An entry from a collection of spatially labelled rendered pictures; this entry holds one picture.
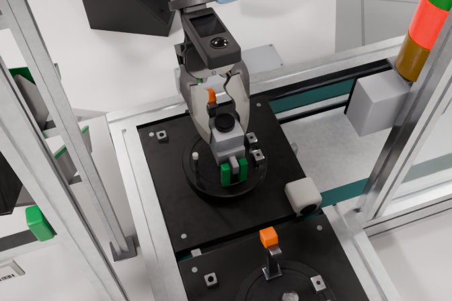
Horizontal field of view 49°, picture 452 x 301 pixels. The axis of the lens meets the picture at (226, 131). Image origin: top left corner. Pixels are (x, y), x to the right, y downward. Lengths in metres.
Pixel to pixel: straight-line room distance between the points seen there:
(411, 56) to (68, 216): 0.38
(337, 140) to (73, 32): 0.67
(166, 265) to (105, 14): 0.64
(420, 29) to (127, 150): 0.53
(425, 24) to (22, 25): 0.38
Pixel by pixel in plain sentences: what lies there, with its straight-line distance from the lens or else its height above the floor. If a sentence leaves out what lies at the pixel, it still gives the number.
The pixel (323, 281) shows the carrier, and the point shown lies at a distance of 0.73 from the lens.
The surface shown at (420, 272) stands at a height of 0.86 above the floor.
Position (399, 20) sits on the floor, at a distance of 2.65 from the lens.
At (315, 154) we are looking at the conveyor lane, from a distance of 0.91.
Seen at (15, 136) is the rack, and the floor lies 1.44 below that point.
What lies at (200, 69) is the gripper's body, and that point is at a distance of 0.70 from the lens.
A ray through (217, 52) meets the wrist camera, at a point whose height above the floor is 1.23.
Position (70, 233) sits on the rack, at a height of 1.31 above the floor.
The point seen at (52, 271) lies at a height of 0.86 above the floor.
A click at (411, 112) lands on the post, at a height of 1.22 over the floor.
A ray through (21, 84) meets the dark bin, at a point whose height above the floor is 1.31.
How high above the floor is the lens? 1.67
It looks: 55 degrees down
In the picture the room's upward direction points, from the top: straight up
